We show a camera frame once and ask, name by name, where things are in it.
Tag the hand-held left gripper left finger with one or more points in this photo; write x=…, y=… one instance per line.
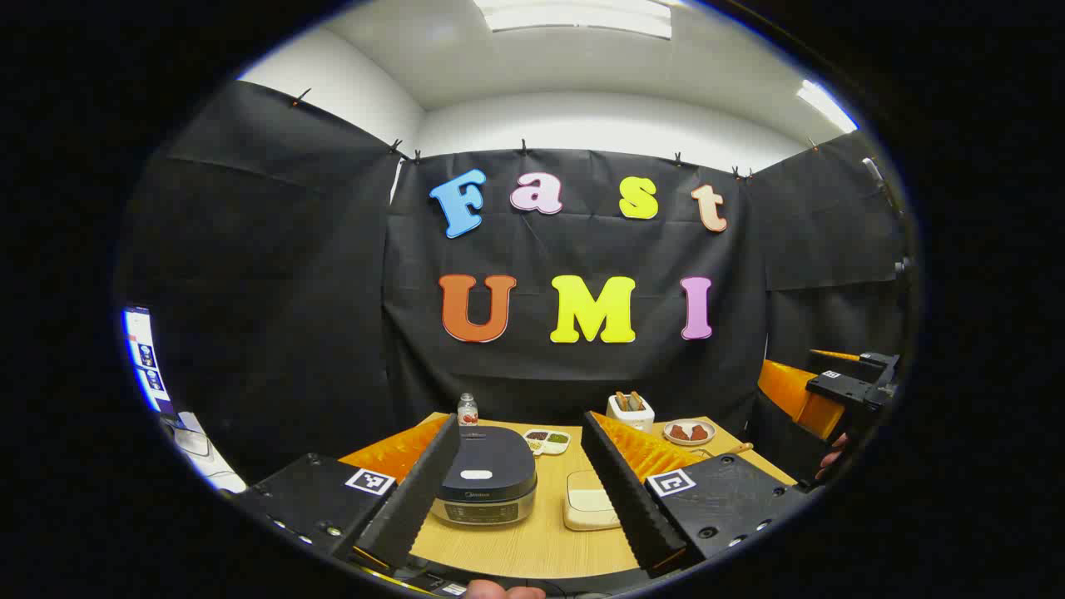
x=416, y=499

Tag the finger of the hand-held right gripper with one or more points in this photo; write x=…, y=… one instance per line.
x=790, y=391
x=874, y=361

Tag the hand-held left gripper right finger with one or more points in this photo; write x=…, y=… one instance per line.
x=624, y=499

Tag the dark grey rice cooker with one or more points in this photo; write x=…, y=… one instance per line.
x=487, y=466

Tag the wooden spoon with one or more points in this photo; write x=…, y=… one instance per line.
x=736, y=449

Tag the clear plastic rice box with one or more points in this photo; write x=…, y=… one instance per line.
x=586, y=503

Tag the white toaster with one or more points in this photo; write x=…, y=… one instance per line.
x=630, y=416

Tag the brown meat piece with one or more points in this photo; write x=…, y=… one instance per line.
x=679, y=433
x=700, y=433

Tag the white round plate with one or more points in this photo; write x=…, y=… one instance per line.
x=689, y=442

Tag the white divided condiment dish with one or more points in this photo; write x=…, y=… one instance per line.
x=547, y=441

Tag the small clear seasoning bottle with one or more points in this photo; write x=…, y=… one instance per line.
x=468, y=412

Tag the grey metal stand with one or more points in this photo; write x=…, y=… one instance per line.
x=874, y=173

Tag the white desk clutter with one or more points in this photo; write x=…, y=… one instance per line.
x=200, y=453

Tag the small ceiling light panel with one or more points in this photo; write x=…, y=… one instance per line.
x=825, y=104

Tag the computer monitor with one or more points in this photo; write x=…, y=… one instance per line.
x=146, y=358

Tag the large ceiling light panel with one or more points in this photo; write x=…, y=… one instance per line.
x=574, y=17

